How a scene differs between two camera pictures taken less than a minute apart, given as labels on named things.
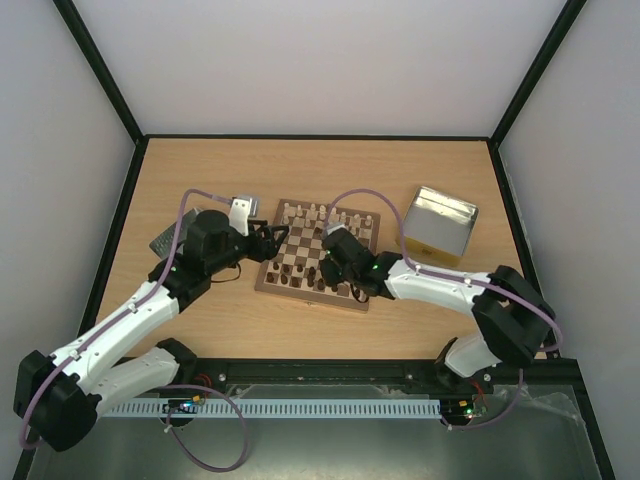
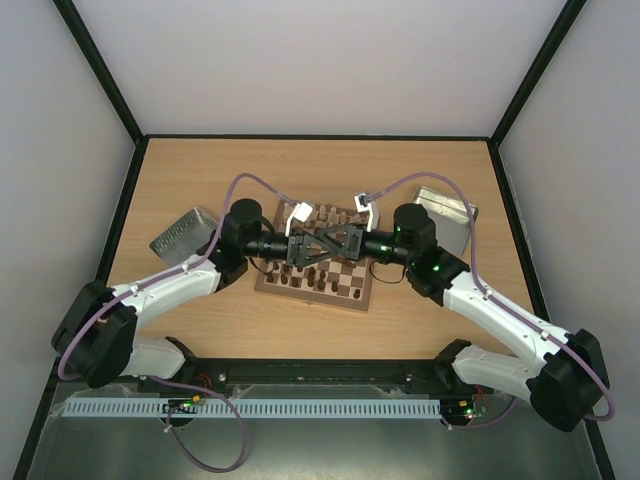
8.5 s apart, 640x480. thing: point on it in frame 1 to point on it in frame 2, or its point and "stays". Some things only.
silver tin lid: [162, 245] stays
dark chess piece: [311, 276] stays
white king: [334, 215] stays
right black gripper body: [335, 265] to [358, 242]
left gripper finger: [278, 232] to [318, 239]
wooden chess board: [294, 270] stays
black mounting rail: [196, 375] stays
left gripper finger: [277, 247] to [309, 260]
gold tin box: [438, 227] stays
